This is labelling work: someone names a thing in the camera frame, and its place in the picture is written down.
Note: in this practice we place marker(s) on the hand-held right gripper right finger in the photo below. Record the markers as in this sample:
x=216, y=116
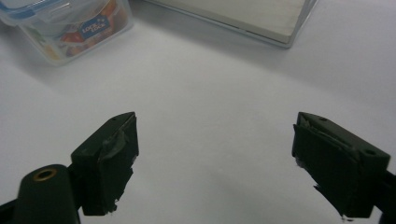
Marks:
x=339, y=174

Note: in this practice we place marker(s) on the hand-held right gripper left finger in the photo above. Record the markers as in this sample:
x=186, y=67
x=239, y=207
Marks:
x=107, y=168

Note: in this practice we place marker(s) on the clear plastic food container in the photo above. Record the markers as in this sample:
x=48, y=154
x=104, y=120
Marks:
x=67, y=26

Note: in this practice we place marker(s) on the clear box with white contents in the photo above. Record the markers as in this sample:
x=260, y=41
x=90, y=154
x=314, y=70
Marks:
x=246, y=15

